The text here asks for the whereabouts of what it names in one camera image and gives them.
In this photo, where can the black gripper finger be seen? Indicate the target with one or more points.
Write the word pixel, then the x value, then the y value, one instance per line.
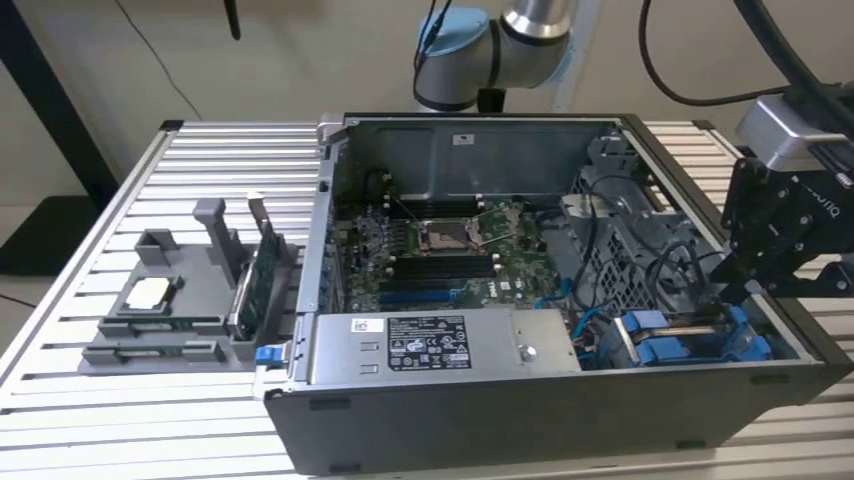
pixel 814 280
pixel 737 280

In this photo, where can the hard disk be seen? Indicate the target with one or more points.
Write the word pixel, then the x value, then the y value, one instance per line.
pixel 674 327

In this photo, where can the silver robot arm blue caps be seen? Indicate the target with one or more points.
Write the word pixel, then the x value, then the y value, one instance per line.
pixel 461 70

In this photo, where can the metal disk bay cage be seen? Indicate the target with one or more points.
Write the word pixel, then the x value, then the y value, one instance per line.
pixel 601 250

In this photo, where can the black RAM slot bank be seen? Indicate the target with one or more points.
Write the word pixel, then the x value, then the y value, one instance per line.
pixel 443 270
pixel 434 206

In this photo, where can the blue expansion slot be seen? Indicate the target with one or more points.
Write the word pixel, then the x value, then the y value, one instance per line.
pixel 414 299

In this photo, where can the blue carrier in bay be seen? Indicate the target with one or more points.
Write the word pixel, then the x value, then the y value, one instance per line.
pixel 667 352

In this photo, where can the green motherboard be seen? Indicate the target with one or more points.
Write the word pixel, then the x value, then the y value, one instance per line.
pixel 507 280

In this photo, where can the black open PC case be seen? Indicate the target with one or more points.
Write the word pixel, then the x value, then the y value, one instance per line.
pixel 507 425

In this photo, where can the CPU socket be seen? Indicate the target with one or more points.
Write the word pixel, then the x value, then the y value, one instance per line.
pixel 442 237

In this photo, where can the silver power supply with label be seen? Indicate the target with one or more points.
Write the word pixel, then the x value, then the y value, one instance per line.
pixel 427 345

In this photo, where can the thin metal locking lever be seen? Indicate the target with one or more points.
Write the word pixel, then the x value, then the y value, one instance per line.
pixel 407 209

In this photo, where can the green graphics card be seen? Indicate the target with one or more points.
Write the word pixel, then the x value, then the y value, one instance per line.
pixel 256 280

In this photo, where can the blue case latch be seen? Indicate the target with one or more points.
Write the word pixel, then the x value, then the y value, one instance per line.
pixel 266 356

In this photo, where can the grey parts rack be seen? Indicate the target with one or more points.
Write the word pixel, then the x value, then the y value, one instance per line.
pixel 174 260

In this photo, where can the green RAM stick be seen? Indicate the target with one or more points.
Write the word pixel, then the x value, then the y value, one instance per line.
pixel 150 351
pixel 156 326

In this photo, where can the silver CPU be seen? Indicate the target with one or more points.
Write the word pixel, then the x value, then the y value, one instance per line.
pixel 152 292

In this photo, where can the black hanging rod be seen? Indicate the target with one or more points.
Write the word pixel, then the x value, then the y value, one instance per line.
pixel 232 17

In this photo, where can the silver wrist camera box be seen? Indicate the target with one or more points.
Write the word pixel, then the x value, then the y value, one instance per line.
pixel 781 130

